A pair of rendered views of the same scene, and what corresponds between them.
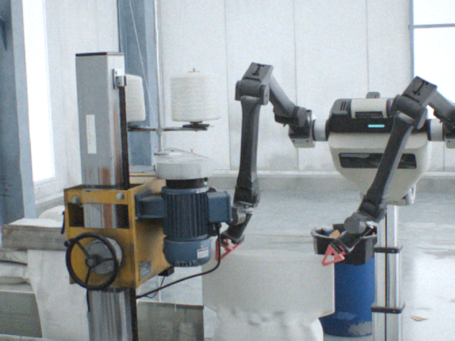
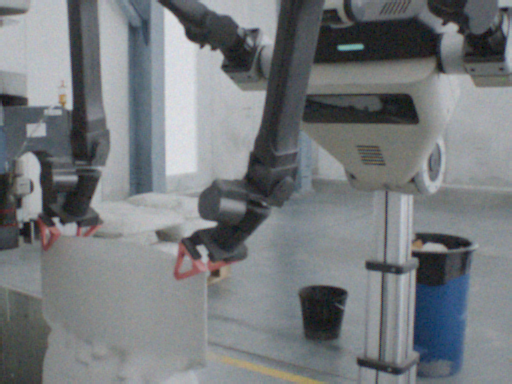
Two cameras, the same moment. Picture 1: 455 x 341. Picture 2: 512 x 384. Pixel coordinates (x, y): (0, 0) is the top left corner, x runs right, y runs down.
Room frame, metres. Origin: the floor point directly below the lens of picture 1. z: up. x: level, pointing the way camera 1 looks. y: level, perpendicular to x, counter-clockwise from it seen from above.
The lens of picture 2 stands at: (1.49, -0.73, 1.34)
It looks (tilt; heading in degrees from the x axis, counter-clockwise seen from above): 4 degrees down; 20
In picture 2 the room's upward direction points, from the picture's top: straight up
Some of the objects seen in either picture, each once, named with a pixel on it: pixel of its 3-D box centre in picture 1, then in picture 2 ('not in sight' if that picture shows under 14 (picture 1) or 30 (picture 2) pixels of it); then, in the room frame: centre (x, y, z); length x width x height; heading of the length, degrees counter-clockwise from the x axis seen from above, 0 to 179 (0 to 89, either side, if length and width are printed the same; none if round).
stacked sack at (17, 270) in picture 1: (22, 264); not in sight; (5.63, 1.59, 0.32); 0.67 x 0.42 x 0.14; 165
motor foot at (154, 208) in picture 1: (156, 205); not in sight; (2.43, 0.24, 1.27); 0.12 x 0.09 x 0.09; 161
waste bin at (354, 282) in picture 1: (348, 279); (426, 303); (4.91, -0.73, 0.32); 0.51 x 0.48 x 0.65; 161
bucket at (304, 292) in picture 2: not in sight; (322, 313); (5.20, -0.15, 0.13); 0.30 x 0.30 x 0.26
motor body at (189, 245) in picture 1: (186, 224); not in sight; (2.44, 0.15, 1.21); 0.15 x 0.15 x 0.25
